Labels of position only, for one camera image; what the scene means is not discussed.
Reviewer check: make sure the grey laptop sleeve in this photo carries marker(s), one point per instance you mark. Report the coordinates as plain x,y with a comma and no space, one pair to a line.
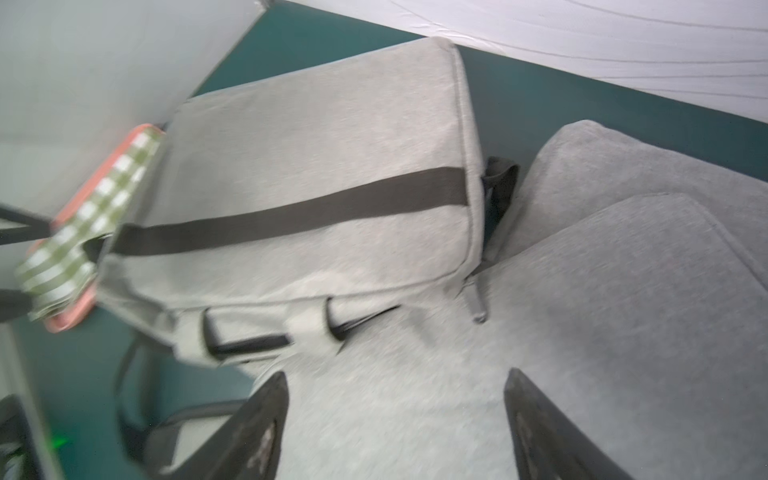
645,323
586,167

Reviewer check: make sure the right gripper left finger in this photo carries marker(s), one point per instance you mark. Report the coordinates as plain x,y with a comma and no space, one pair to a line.
248,444

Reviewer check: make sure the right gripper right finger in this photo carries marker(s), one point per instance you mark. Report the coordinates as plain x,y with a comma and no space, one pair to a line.
547,444

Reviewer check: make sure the grey laptop bag with strap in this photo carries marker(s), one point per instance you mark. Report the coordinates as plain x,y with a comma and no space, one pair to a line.
281,212

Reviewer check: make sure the green table mat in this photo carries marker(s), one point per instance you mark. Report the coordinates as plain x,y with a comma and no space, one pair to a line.
76,77

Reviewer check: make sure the grey laptop sleeve back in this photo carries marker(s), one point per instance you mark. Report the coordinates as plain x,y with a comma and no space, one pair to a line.
586,167

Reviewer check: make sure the grey laptop sleeve front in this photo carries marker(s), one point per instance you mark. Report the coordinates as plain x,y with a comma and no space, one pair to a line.
645,323

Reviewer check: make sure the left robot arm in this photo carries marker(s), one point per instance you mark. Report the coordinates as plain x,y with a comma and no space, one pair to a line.
24,227

